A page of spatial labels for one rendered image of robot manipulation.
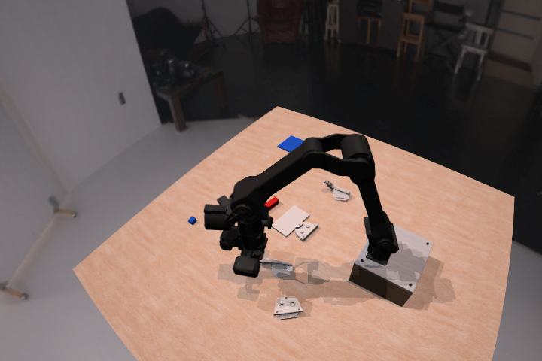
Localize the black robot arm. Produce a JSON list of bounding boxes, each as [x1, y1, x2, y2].
[[204, 133, 399, 266]]

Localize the red rectangular block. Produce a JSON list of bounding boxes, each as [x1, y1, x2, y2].
[[265, 197, 279, 211]]

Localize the blue flat rectangular plate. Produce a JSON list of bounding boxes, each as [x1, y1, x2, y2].
[[277, 136, 303, 152]]

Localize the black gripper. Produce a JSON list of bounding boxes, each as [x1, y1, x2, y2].
[[233, 215, 273, 278]]

